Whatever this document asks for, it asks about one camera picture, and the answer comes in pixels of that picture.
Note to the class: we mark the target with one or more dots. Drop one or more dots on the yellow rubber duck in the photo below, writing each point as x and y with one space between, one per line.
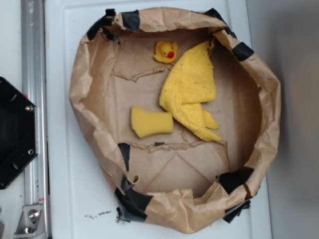
166 52

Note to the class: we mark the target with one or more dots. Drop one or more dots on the yellow terry cloth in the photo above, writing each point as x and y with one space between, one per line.
189 84

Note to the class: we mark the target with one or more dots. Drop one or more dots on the aluminium extrusion rail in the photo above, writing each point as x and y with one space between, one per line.
36 184

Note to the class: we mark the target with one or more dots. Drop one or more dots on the metal corner bracket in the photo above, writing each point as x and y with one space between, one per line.
31 223

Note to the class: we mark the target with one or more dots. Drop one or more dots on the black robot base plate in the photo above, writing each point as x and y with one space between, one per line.
17 132

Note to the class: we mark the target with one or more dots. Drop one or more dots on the brown paper bag bin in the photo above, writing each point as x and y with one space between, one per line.
175 180

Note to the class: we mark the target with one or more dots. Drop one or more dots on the yellow-green sponge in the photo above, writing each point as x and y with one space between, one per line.
147 123

